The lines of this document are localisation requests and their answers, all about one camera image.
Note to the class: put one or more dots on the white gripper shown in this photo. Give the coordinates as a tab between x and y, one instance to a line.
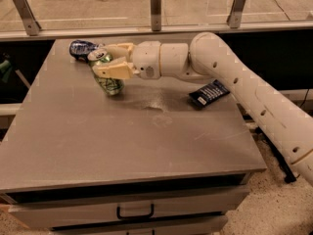
147	60

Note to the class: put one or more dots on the green soda can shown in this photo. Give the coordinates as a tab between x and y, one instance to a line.
110	86

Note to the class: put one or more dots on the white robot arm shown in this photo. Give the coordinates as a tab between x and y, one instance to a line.
288	127

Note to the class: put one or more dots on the blue soda can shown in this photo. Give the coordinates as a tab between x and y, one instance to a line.
80	49

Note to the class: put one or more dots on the dark blue snack packet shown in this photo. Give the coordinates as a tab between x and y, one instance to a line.
209	93

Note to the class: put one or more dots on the green object at left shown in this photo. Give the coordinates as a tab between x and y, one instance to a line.
5	70

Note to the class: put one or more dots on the upper grey drawer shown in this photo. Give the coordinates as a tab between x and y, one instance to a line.
102	210

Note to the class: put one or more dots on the grey drawer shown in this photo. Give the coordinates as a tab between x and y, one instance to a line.
102	210
197	225

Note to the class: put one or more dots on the lower grey drawer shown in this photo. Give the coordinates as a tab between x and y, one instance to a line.
197	225

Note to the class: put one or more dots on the black stand leg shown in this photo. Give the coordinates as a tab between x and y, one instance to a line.
289	176

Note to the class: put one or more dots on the middle metal rail bracket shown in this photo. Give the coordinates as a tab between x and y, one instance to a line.
155	15

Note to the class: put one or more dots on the metal rail bracket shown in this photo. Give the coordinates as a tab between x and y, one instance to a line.
235	17
30	23
155	15

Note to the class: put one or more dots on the left metal rail bracket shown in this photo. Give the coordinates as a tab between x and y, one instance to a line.
30	23

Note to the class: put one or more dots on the right metal rail bracket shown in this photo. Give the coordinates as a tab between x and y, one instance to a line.
235	17

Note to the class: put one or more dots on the black upper drawer handle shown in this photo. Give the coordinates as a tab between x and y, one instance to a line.
137	212

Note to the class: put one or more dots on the grey horizontal window rail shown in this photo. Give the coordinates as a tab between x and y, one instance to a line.
46	34

